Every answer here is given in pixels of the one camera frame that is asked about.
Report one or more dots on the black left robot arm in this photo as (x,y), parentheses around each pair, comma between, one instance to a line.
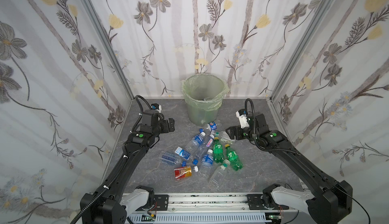
(108,205)

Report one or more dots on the red yellow label bottle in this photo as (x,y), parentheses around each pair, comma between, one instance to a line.
(184,172)

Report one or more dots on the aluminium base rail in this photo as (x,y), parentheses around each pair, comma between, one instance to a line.
(215,203)

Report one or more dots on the clear bottle white cap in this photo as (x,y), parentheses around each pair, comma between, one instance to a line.
(220,173)

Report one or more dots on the right corner aluminium post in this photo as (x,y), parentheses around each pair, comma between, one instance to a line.
(309,33)

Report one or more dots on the white vented cable duct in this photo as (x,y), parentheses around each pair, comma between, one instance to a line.
(200,218)

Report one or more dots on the Pocari Sweat bottle white cap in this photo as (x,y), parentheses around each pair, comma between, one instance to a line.
(206,163)

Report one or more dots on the small blue label bottle near bin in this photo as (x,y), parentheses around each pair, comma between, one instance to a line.
(212,126)

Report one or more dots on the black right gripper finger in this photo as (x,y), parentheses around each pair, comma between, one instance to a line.
(231,129)
(231,135)

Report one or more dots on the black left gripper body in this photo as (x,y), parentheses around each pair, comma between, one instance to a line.
(169,125)

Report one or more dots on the clear crushed bottle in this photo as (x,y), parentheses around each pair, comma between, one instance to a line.
(224,138)

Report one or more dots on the purple label Ganten bottle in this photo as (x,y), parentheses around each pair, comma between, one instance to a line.
(206,144)

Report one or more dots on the green bin liner bag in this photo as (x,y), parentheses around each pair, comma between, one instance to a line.
(204,91)

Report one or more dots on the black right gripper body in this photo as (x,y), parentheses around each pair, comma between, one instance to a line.
(232,132)

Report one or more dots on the corner aluminium post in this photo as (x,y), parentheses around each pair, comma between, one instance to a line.
(309,33)
(103,37)

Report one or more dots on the left corner aluminium post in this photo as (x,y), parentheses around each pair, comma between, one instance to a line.
(103,37)

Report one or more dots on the crushed blue label bottle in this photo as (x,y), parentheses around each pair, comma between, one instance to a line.
(183,153)

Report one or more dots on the crushed bottle blue cap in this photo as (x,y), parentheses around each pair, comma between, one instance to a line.
(173,159)

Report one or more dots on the mesh waste bin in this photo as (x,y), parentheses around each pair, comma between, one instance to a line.
(201,117)

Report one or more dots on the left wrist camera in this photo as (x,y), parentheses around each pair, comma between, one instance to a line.
(156,107)

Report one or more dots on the green bottle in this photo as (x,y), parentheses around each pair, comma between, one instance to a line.
(218,154)
(233,157)

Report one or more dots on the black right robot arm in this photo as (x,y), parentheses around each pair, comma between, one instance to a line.
(327,200)

